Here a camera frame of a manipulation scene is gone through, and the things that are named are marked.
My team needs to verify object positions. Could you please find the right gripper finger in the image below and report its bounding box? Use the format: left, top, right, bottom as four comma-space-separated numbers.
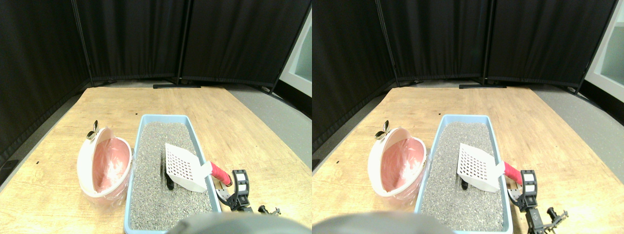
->
520, 170, 538, 196
216, 188, 240, 210
232, 169, 251, 198
507, 187, 527, 207

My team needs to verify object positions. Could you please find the white scoop with red handle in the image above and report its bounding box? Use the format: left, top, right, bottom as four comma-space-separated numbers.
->
164, 143, 233, 194
457, 143, 523, 193

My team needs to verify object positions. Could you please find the blue litter tray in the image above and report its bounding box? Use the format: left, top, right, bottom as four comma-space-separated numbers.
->
414, 115, 513, 234
123, 115, 223, 233

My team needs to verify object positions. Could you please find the white shelf unit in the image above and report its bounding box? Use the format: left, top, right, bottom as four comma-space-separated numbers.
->
279, 10, 312, 97
585, 0, 624, 103

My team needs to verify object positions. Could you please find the white bin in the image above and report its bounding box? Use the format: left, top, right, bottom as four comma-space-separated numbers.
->
77, 120, 134, 200
367, 120, 428, 199

